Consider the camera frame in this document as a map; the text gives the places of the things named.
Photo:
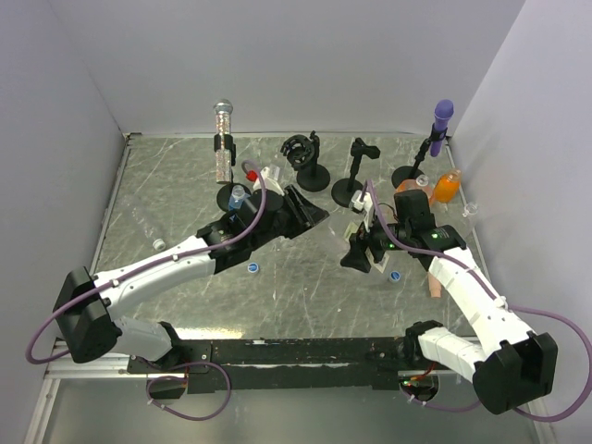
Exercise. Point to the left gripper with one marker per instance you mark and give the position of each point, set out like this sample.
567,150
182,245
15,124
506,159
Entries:
309,214

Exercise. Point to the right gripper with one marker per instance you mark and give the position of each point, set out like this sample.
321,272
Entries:
355,257

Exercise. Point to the white blue Pocari cap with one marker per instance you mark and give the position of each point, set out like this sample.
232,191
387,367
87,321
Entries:
394,276

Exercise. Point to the blue label water bottle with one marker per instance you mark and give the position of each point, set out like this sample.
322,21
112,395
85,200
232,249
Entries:
238,195

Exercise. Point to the white blue bottle cap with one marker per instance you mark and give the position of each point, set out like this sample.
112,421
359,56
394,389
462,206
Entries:
253,268

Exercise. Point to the clear white-capped tea bottle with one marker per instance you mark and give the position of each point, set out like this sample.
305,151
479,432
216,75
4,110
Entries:
376,267

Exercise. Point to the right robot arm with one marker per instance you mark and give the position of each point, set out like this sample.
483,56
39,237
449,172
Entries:
511,364

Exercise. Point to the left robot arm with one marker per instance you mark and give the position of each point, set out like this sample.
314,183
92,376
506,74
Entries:
91,310

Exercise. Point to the orange square bottle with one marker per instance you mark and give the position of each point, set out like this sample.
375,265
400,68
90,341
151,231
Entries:
421,183

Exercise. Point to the orange round bottle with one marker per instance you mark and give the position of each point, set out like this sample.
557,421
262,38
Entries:
447,186

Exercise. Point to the clear capless bottle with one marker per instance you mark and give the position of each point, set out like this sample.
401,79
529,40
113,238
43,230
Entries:
470,214

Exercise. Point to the clear bottle at left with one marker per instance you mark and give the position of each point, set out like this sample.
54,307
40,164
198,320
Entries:
144,222

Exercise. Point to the black empty clip stand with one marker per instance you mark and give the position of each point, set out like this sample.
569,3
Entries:
343,189

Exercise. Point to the pink beige microphone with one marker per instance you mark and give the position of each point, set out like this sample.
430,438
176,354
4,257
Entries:
434,286

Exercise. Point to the black glitter microphone stand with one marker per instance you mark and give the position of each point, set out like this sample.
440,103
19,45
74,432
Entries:
231,185

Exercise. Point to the black purple microphone stand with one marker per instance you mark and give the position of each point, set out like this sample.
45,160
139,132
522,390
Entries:
412,172

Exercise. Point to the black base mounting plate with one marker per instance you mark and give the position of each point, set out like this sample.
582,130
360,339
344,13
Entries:
215,364

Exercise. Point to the glitter silver microphone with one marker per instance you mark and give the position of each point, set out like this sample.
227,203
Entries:
223,110

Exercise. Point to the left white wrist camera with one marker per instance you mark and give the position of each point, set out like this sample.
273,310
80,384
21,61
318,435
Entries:
270,176

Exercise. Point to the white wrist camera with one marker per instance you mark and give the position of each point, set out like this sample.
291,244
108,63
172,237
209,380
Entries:
361,203
270,176

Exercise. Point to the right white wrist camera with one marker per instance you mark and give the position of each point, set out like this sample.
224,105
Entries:
361,203

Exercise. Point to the black shock mount stand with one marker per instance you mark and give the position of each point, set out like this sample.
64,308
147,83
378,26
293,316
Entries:
302,153

